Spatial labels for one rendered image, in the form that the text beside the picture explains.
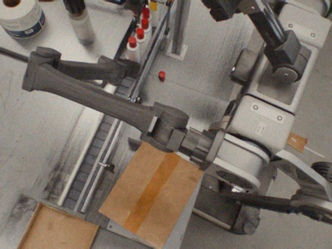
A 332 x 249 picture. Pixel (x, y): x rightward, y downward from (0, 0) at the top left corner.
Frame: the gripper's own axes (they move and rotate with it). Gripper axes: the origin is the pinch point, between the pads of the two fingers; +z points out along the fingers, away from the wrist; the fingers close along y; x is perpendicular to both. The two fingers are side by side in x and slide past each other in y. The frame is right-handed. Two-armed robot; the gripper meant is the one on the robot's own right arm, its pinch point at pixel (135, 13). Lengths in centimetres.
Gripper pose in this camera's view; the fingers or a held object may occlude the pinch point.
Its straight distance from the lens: 153.3
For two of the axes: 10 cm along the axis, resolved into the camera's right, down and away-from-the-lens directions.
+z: -0.4, 3.2, 9.5
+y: -3.6, 8.8, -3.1
